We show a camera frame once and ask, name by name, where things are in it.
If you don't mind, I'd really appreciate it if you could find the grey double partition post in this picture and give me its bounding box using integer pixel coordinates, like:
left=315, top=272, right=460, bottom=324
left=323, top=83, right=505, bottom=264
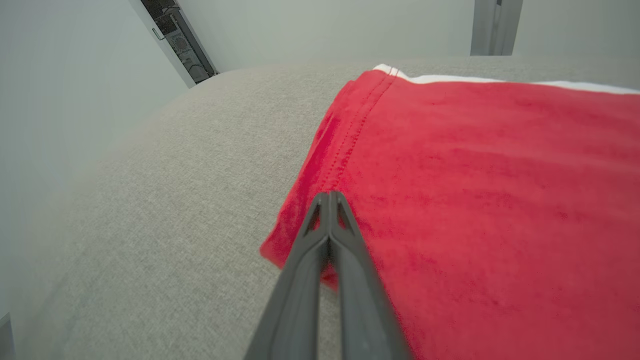
left=470, top=0, right=524, bottom=57

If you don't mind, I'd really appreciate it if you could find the red and white garment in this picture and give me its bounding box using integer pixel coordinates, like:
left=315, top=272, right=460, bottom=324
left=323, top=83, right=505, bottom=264
left=260, top=63, right=640, bottom=360

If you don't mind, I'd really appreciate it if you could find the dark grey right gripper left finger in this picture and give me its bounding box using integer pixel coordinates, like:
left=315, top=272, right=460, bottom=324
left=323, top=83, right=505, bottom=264
left=245, top=192, right=331, bottom=360

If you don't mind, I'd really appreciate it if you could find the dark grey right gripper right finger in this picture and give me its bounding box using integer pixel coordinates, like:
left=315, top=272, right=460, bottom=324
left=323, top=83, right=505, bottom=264
left=330, top=191, right=413, bottom=360

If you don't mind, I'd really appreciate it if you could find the grey slotted partition post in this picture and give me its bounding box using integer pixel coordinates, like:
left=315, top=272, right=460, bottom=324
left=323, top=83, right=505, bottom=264
left=129, top=0, right=220, bottom=89

